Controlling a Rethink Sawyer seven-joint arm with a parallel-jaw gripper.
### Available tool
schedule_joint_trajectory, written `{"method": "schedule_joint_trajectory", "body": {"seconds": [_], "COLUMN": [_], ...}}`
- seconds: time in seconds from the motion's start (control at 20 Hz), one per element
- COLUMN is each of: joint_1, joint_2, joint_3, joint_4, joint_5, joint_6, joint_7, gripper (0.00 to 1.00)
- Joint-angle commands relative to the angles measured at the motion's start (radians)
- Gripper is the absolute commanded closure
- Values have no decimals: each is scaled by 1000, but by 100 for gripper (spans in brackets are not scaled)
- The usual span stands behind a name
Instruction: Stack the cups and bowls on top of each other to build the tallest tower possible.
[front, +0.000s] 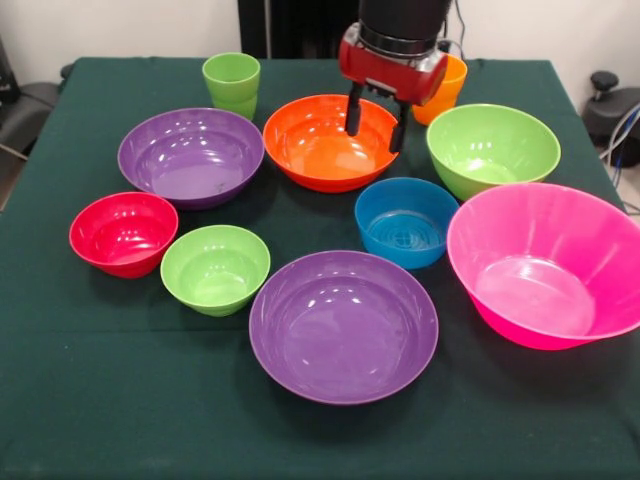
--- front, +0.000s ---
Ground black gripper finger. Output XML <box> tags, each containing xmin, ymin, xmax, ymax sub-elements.
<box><xmin>345</xmin><ymin>83</ymin><xmax>363</xmax><ymax>137</ymax></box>
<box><xmin>388</xmin><ymin>99</ymin><xmax>412</xmax><ymax>155</ymax></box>

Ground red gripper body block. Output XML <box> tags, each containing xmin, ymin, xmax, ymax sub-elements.
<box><xmin>338</xmin><ymin>37</ymin><xmax>449</xmax><ymax>107</ymax></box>

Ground large green plastic bowl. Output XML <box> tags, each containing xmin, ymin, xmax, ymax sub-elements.
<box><xmin>425</xmin><ymin>103</ymin><xmax>562</xmax><ymax>201</ymax></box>

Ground blue plastic bowl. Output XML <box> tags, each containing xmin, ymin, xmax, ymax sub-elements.
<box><xmin>354</xmin><ymin>176</ymin><xmax>460</xmax><ymax>271</ymax></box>

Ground pink plastic bowl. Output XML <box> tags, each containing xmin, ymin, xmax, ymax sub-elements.
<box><xmin>446</xmin><ymin>182</ymin><xmax>640</xmax><ymax>351</ymax></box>

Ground orange plastic bowl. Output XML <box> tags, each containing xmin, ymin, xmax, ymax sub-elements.
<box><xmin>262</xmin><ymin>93</ymin><xmax>405</xmax><ymax>194</ymax></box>

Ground orange plastic cup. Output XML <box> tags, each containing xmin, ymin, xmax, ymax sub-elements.
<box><xmin>412</xmin><ymin>53</ymin><xmax>469</xmax><ymax>127</ymax></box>

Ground black cabinet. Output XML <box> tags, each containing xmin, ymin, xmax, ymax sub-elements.
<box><xmin>237</xmin><ymin>0</ymin><xmax>366</xmax><ymax>60</ymax></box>

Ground green plastic cup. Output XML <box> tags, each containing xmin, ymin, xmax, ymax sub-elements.
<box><xmin>201</xmin><ymin>52</ymin><xmax>262</xmax><ymax>122</ymax></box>

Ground purple plastic bowl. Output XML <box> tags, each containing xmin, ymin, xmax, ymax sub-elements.
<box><xmin>117</xmin><ymin>107</ymin><xmax>266</xmax><ymax>211</ymax></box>
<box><xmin>248</xmin><ymin>250</ymin><xmax>440</xmax><ymax>406</ymax></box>

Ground small green plastic bowl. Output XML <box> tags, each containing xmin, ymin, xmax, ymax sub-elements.
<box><xmin>159</xmin><ymin>224</ymin><xmax>272</xmax><ymax>318</ymax></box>

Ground red plastic bowl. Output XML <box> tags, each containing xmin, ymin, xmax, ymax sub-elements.
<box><xmin>68</xmin><ymin>191</ymin><xmax>180</xmax><ymax>279</ymax></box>

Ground black chair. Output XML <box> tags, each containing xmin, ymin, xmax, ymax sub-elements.
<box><xmin>0</xmin><ymin>34</ymin><xmax>75</xmax><ymax>161</ymax></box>

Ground dark green tablecloth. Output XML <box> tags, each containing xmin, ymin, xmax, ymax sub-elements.
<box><xmin>0</xmin><ymin>56</ymin><xmax>640</xmax><ymax>480</ymax></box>

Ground black wall plug cable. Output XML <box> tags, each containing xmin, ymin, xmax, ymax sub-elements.
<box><xmin>440</xmin><ymin>0</ymin><xmax>467</xmax><ymax>57</ymax></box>

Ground blue and white cables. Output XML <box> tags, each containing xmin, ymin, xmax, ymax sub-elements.
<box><xmin>599</xmin><ymin>102</ymin><xmax>640</xmax><ymax>171</ymax></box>

